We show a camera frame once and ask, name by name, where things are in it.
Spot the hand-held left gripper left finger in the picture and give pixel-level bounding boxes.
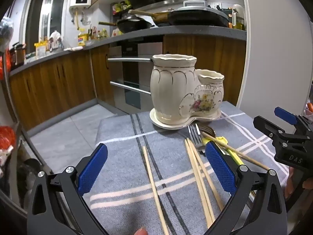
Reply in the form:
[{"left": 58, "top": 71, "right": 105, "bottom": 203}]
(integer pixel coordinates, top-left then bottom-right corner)
[{"left": 26, "top": 143, "right": 109, "bottom": 235}]

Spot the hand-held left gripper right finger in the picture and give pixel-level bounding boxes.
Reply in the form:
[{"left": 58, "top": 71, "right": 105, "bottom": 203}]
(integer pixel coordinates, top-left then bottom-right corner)
[{"left": 204, "top": 141, "right": 288, "bottom": 235}]

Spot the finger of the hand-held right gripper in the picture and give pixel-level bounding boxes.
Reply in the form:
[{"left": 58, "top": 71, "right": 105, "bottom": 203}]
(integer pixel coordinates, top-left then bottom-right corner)
[
  {"left": 274, "top": 107, "right": 306, "bottom": 128},
  {"left": 253, "top": 116, "right": 297, "bottom": 152}
]

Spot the yellow plastic spoon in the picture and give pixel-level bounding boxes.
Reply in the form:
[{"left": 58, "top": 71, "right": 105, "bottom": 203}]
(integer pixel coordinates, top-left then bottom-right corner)
[{"left": 202, "top": 135, "right": 228, "bottom": 148}]

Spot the metal fork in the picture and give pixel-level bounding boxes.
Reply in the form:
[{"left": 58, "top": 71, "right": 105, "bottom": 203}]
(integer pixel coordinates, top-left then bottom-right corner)
[{"left": 188, "top": 124, "right": 204, "bottom": 153}]

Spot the metal spoon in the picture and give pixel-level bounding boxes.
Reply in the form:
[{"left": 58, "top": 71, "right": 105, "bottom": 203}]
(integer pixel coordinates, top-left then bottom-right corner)
[{"left": 199, "top": 126, "right": 216, "bottom": 138}]

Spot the cream floral ceramic utensil holder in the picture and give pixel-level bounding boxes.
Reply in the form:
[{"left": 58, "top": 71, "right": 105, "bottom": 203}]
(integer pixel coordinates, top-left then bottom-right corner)
[{"left": 150, "top": 54, "right": 225, "bottom": 124}]

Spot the person's right hand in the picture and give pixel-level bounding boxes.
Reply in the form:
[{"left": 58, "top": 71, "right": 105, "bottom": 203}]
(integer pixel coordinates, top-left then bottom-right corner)
[{"left": 284, "top": 165, "right": 313, "bottom": 202}]

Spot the grey plaid tablecloth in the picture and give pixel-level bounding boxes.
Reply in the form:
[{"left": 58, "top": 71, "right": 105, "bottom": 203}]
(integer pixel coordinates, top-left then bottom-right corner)
[{"left": 94, "top": 100, "right": 291, "bottom": 235}]

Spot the cream ceramic drip tray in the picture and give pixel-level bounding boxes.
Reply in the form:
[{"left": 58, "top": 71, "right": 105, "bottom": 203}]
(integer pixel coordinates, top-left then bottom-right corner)
[{"left": 149, "top": 108, "right": 222, "bottom": 130}]

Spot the metal storage rack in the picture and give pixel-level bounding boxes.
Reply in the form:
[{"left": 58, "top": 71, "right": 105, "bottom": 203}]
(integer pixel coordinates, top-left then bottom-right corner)
[{"left": 0, "top": 51, "right": 53, "bottom": 177}]

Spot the wooden base cabinet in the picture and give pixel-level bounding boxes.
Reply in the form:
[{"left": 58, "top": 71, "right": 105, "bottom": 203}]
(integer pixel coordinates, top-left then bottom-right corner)
[
  {"left": 9, "top": 45, "right": 115, "bottom": 131},
  {"left": 163, "top": 34, "right": 246, "bottom": 106}
]

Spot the red plastic bag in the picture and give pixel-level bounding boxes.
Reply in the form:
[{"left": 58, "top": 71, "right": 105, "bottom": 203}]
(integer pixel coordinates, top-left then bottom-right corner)
[
  {"left": 4, "top": 50, "right": 12, "bottom": 73},
  {"left": 0, "top": 126, "right": 17, "bottom": 164}
]

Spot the built-in steel oven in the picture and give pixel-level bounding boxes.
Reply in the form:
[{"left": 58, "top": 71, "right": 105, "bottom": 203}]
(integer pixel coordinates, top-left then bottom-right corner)
[{"left": 108, "top": 37, "right": 164, "bottom": 114}]

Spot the yellow oil bottle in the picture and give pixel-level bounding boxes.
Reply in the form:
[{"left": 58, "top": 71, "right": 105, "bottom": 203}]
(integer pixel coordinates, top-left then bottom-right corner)
[{"left": 77, "top": 32, "right": 89, "bottom": 46}]

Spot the yellow food packet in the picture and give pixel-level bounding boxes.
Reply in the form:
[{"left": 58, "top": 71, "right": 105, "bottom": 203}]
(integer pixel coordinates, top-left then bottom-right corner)
[{"left": 34, "top": 40, "right": 48, "bottom": 57}]

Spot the black griddle with grey lid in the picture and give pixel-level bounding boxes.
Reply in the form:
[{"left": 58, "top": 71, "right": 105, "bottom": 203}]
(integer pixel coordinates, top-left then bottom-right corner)
[{"left": 167, "top": 0, "right": 231, "bottom": 28}]

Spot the white plastic bag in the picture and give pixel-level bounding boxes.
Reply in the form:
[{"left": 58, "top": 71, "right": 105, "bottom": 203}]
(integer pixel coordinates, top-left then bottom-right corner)
[{"left": 48, "top": 30, "right": 65, "bottom": 51}]

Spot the group of condiment bottles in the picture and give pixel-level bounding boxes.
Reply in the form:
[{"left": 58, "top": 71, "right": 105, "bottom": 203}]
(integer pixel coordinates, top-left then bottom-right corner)
[{"left": 88, "top": 26, "right": 110, "bottom": 40}]

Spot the grey kitchen countertop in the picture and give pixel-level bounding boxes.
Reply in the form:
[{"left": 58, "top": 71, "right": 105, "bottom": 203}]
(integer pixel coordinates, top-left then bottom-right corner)
[{"left": 8, "top": 25, "right": 247, "bottom": 76}]

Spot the black frying pan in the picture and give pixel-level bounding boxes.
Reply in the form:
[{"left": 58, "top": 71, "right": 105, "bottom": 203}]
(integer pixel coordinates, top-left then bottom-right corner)
[{"left": 98, "top": 17, "right": 154, "bottom": 34}]

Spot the kitchen window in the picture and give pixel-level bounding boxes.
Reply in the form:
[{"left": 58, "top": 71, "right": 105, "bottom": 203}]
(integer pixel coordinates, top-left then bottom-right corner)
[{"left": 23, "top": 0, "right": 70, "bottom": 50}]

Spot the clear plastic bag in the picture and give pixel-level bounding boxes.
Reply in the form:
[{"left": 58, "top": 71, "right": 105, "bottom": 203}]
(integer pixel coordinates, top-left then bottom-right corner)
[{"left": 0, "top": 17, "right": 14, "bottom": 52}]

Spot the spice rack with jars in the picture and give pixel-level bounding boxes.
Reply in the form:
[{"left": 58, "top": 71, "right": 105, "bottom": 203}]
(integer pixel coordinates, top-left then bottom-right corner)
[{"left": 111, "top": 1, "right": 133, "bottom": 17}]

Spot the brown pan with wooden handle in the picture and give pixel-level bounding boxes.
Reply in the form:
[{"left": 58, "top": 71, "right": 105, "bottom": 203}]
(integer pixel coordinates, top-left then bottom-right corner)
[{"left": 128, "top": 9, "right": 175, "bottom": 26}]

